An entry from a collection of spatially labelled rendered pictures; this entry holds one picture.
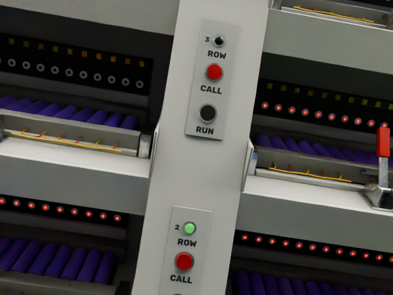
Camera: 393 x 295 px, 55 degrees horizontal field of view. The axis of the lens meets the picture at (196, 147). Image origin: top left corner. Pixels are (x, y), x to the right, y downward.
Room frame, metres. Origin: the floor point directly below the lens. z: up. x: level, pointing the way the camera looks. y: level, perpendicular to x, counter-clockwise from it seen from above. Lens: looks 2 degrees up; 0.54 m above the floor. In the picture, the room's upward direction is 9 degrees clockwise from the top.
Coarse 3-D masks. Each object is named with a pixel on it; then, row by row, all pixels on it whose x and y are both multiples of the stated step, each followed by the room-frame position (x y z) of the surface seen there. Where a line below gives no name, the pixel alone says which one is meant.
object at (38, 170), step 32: (96, 96) 0.55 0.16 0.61; (128, 96) 0.55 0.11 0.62; (0, 160) 0.39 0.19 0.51; (32, 160) 0.39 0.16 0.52; (64, 160) 0.40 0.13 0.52; (96, 160) 0.41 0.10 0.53; (128, 160) 0.42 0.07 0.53; (0, 192) 0.40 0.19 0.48; (32, 192) 0.40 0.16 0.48; (64, 192) 0.40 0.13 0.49; (96, 192) 0.40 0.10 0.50; (128, 192) 0.40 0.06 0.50
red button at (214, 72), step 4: (212, 64) 0.39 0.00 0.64; (208, 68) 0.39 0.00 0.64; (212, 68) 0.39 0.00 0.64; (216, 68) 0.39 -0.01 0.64; (220, 68) 0.39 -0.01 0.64; (208, 72) 0.39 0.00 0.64; (212, 72) 0.39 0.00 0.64; (216, 72) 0.39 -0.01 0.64; (220, 72) 0.39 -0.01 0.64; (208, 76) 0.39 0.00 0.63; (212, 76) 0.39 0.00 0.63; (216, 76) 0.39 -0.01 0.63
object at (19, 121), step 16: (0, 112) 0.43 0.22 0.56; (16, 112) 0.44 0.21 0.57; (16, 128) 0.43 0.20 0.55; (32, 128) 0.43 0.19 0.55; (48, 128) 0.43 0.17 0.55; (64, 128) 0.43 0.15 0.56; (80, 128) 0.43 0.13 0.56; (96, 128) 0.43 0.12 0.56; (112, 128) 0.44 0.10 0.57; (80, 144) 0.42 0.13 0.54; (96, 144) 0.42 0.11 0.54; (112, 144) 0.44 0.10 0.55; (128, 144) 0.44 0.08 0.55
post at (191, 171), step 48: (192, 0) 0.39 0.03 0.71; (240, 0) 0.39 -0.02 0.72; (192, 48) 0.39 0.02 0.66; (240, 48) 0.39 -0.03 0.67; (240, 96) 0.40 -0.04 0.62; (192, 144) 0.39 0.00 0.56; (240, 144) 0.40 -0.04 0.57; (192, 192) 0.39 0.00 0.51; (144, 240) 0.39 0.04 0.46; (144, 288) 0.39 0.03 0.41
